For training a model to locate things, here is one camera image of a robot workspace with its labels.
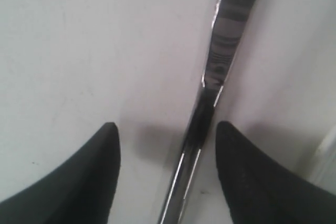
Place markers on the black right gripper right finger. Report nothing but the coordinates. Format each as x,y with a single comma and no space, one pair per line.
259,190

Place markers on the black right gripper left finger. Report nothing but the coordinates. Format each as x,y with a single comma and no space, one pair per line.
81,190

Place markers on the white rectangular plate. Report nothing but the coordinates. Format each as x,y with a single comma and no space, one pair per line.
325,169

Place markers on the steel table knife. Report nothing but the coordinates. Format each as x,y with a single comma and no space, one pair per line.
228,25

